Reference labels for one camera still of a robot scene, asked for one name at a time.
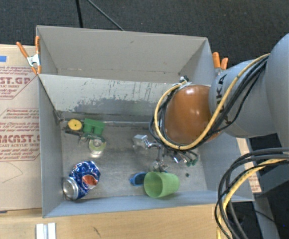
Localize green and yellow toy tractor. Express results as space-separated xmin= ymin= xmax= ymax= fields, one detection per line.
xmin=64 ymin=118 xmax=107 ymax=139

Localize grey metal bin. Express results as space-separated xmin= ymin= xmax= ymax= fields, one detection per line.
xmin=35 ymin=25 xmax=255 ymax=219

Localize brown cardboard board red print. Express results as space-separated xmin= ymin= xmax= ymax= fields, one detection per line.
xmin=0 ymin=43 xmax=43 ymax=215

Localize green plastic cup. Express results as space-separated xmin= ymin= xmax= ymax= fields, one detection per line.
xmin=143 ymin=171 xmax=180 ymax=199

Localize blue sunglasses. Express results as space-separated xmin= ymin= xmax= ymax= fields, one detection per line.
xmin=129 ymin=172 xmax=147 ymax=187

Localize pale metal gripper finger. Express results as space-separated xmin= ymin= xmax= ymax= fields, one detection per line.
xmin=132 ymin=134 xmax=160 ymax=151
xmin=150 ymin=148 xmax=169 ymax=173

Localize crushed blue soda can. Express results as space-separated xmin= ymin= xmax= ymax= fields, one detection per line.
xmin=62 ymin=160 xmax=102 ymax=201

